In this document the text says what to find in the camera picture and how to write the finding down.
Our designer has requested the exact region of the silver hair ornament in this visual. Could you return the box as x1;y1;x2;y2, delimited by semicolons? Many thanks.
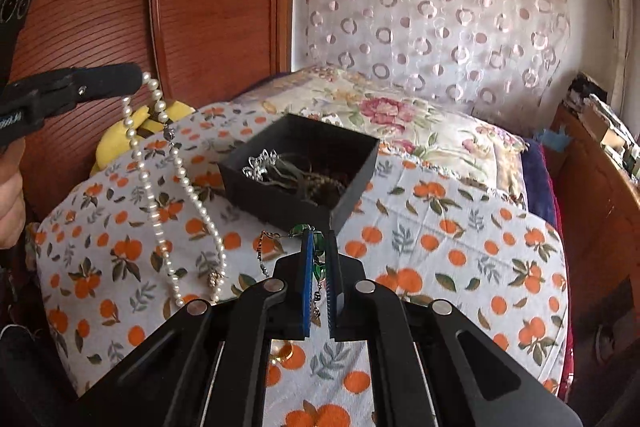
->
242;148;281;182

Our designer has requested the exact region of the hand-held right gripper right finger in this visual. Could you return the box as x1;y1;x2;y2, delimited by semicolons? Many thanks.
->
327;229;586;427

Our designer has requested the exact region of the person's left hand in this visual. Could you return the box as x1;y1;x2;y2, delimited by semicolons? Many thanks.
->
0;138;27;251

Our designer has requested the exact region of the gold ring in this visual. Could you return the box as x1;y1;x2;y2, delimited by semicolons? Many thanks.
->
270;341;294;364

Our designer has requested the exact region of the pile of books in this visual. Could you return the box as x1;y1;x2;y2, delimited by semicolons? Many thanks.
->
567;74;640;180

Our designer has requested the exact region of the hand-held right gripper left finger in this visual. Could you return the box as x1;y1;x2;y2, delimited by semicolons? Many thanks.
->
75;229;313;427

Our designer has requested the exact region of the dark purple blanket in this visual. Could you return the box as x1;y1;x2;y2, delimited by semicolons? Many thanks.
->
520;139;558;228

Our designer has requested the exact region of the circle print sheer curtain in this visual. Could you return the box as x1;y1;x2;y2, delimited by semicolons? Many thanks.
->
292;0;571;138

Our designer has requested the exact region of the floral quilted pillow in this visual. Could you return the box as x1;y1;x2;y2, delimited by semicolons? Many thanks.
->
235;66;528;210

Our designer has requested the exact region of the pale jade bangle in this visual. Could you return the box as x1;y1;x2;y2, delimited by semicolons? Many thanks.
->
267;157;315;202

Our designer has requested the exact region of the pearl necklace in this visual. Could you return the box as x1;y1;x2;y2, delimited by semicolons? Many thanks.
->
121;73;227;308

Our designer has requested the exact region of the black square box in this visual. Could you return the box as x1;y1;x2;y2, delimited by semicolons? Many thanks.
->
217;113;381;235

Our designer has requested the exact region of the dark cloth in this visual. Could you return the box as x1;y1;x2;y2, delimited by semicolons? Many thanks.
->
0;254;76;427

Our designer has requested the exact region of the green bead necklace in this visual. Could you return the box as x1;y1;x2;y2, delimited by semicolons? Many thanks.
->
257;223;332;327

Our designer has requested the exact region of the brown wooden bead bracelet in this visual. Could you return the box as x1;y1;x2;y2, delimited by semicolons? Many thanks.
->
309;173;347;208

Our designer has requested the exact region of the white window curtain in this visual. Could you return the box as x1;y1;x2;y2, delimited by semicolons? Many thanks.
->
600;0;637;78

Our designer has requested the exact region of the yellow plush toy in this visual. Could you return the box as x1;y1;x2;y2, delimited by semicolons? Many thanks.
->
90;99;196;180

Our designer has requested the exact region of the light blue bag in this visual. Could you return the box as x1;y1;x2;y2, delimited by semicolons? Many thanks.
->
532;122;571;152

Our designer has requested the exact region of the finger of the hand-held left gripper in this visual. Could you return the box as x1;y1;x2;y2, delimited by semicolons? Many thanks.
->
0;63;144;146

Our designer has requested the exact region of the wooden cabinet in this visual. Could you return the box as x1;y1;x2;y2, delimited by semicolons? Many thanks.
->
550;102;640;358

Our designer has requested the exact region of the orange fruit print blanket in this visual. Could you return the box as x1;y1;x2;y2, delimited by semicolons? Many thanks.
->
25;104;571;427

